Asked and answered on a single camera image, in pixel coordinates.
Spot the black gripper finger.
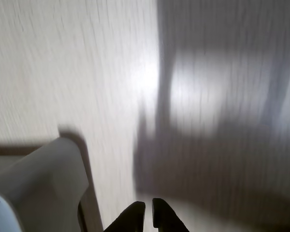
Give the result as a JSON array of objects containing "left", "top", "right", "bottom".
[
  {"left": 151, "top": 198, "right": 190, "bottom": 232},
  {"left": 102, "top": 201, "right": 146, "bottom": 232}
]

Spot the white plastic drawer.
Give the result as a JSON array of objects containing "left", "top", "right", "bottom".
[{"left": 0, "top": 136, "right": 90, "bottom": 232}]

